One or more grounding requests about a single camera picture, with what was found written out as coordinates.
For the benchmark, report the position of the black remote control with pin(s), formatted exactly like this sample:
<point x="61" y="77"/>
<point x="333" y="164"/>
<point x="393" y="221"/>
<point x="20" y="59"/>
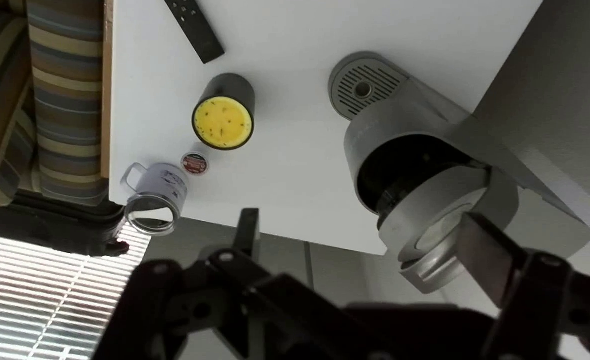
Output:
<point x="196" y="31"/>

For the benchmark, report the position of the black candle jar yellow wax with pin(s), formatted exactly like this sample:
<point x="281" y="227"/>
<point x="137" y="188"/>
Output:
<point x="225" y="121"/>

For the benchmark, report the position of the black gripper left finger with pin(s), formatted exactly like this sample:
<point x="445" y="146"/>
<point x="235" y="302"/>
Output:
<point x="240" y="312"/>

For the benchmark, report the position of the striped fabric cushion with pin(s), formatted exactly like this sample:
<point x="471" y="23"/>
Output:
<point x="65" y="100"/>

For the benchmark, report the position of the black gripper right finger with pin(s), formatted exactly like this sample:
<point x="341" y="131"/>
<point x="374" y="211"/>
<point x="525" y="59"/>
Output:
<point x="540" y="307"/>

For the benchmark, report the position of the white window blinds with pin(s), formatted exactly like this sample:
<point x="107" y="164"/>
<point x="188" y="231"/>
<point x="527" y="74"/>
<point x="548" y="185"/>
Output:
<point x="34" y="300"/>

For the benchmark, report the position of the grey coffee machine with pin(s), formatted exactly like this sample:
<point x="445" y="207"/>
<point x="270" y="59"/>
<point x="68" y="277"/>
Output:
<point x="547" y="106"/>

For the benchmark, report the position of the grey coffee machine lid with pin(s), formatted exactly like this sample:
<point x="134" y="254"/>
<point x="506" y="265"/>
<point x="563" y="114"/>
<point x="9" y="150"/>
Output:
<point x="434" y="227"/>

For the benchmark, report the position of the small red coffee pod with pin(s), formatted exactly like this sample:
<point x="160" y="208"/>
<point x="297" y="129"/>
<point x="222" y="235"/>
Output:
<point x="194" y="162"/>

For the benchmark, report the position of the white mug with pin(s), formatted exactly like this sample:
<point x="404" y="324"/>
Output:
<point x="160" y="193"/>

